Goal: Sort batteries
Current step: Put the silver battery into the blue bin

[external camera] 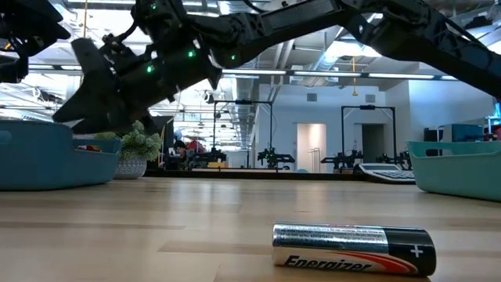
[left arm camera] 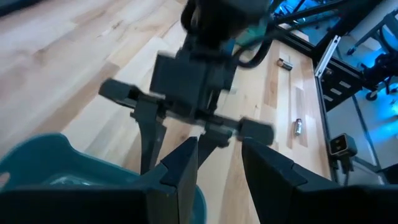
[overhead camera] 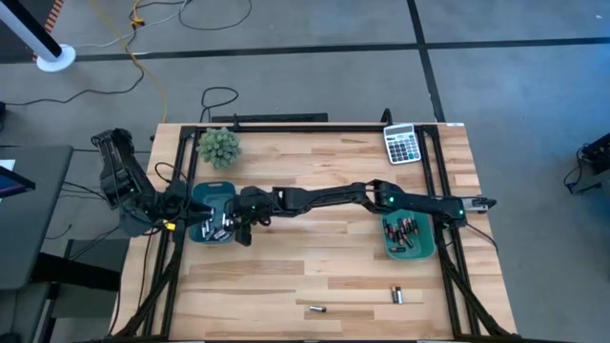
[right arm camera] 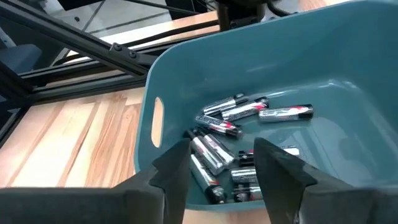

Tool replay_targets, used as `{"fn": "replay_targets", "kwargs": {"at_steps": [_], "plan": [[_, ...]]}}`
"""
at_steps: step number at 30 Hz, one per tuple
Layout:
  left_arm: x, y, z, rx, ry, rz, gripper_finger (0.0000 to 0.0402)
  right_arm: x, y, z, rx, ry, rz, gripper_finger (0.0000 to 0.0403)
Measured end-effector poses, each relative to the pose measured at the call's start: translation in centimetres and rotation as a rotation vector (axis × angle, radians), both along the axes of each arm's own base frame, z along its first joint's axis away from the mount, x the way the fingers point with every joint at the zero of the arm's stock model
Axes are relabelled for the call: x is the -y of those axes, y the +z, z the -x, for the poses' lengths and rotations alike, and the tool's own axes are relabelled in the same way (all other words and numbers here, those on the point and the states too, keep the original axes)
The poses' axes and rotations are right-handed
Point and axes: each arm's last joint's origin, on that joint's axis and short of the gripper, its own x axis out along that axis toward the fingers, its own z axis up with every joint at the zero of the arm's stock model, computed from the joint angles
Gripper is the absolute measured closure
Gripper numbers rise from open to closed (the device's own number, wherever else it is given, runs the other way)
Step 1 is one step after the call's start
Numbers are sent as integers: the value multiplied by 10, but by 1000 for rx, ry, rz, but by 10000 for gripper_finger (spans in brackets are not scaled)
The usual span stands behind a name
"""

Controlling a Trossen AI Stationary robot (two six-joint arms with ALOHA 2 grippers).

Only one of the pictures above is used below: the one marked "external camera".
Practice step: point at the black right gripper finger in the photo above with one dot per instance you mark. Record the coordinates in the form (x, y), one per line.
(96, 78)
(117, 119)

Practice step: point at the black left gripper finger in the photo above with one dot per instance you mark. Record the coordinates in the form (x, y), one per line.
(13, 70)

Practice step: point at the silver Energizer battery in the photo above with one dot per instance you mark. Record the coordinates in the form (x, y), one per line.
(352, 246)

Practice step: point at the black background robot arm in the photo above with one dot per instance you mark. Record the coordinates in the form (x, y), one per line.
(274, 158)
(344, 160)
(403, 160)

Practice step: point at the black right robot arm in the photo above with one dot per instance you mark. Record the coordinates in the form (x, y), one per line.
(297, 17)

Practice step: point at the green succulent in patterned pot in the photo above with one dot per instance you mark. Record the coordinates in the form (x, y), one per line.
(137, 150)

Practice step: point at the person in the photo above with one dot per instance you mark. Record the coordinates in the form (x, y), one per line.
(195, 147)
(180, 149)

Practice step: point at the teal plastic bin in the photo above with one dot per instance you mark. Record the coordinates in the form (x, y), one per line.
(39, 156)
(458, 172)

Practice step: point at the long LED light bar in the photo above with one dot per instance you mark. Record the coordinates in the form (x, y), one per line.
(325, 73)

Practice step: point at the white door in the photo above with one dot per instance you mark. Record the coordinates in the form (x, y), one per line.
(311, 145)

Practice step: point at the white desk calculator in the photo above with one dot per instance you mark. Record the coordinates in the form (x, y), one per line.
(387, 174)

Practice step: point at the blue computer monitor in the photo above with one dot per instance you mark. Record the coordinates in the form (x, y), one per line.
(466, 133)

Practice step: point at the black background station frame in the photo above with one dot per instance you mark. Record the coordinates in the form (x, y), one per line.
(368, 107)
(242, 102)

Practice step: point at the silver ventilation duct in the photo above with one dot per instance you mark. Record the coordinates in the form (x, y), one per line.
(332, 55)
(246, 109)

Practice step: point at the black aluminium table frame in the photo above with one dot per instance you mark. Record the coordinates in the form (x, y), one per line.
(254, 175)

